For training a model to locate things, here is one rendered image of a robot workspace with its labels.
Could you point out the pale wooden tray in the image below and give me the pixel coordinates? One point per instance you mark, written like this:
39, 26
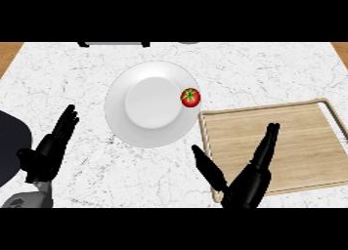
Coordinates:
286, 143

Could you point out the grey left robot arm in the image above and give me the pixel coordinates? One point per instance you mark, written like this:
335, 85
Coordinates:
30, 196

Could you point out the dark grey round pot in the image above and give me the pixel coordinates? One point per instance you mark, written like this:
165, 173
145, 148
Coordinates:
5, 146

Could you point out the red tomato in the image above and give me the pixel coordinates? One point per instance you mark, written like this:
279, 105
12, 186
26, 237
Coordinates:
190, 97

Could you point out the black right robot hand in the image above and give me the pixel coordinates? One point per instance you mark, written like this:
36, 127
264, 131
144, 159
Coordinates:
252, 175

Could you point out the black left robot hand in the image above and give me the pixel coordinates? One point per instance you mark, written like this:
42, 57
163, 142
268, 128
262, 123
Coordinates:
48, 148

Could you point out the white round plate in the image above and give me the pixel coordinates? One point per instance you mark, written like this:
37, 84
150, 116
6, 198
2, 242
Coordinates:
151, 103

